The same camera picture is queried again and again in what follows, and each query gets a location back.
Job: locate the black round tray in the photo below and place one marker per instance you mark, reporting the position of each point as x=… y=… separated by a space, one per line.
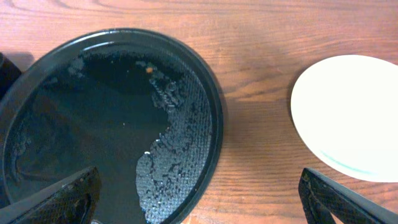
x=142 y=107

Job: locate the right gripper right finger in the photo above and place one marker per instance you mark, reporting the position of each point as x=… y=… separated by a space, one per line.
x=323 y=199

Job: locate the stained light blue plate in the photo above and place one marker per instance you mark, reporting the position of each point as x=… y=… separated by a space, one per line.
x=344 y=108

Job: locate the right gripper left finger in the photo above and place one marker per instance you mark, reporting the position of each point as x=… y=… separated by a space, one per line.
x=70 y=200

